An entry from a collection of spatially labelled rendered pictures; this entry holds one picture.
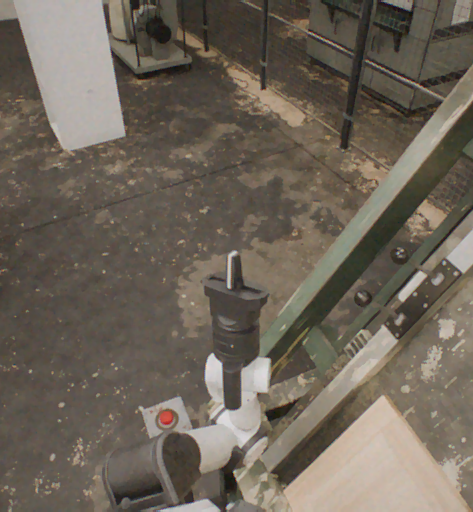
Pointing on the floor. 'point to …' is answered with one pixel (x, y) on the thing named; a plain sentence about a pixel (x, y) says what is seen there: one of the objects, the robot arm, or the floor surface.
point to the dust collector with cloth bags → (146, 34)
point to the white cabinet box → (73, 69)
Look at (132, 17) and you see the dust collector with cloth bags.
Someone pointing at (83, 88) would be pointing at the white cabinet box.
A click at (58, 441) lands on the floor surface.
